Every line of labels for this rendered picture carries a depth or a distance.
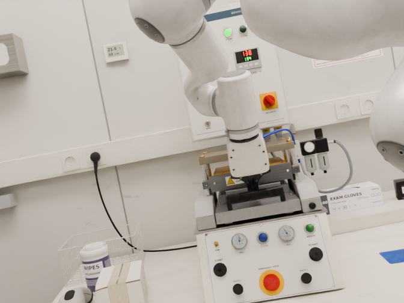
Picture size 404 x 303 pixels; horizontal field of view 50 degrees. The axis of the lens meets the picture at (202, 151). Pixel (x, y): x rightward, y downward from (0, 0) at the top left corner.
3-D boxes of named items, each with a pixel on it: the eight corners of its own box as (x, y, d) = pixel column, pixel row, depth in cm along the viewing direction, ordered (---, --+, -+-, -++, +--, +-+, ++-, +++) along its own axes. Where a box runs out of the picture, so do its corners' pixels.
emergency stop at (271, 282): (264, 292, 107) (261, 275, 109) (281, 290, 107) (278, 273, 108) (264, 291, 106) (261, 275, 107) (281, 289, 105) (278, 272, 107)
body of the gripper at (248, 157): (223, 140, 108) (231, 181, 112) (265, 133, 107) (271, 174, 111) (222, 130, 115) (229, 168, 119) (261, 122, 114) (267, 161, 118)
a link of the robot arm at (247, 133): (224, 133, 106) (226, 144, 108) (260, 127, 106) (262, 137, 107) (223, 122, 114) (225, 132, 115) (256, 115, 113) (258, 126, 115)
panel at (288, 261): (213, 308, 107) (202, 232, 114) (336, 288, 105) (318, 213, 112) (213, 308, 105) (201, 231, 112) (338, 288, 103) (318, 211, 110)
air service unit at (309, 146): (294, 177, 146) (287, 133, 146) (338, 169, 145) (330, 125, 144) (297, 179, 141) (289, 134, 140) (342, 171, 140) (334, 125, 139)
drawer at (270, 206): (220, 205, 143) (216, 182, 142) (287, 194, 141) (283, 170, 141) (217, 227, 113) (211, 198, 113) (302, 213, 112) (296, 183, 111)
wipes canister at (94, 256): (91, 288, 141) (82, 243, 141) (117, 283, 142) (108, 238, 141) (85, 299, 133) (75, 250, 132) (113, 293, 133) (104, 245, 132)
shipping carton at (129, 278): (108, 296, 131) (102, 267, 131) (151, 287, 132) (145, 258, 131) (97, 323, 112) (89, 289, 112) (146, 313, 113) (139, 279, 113)
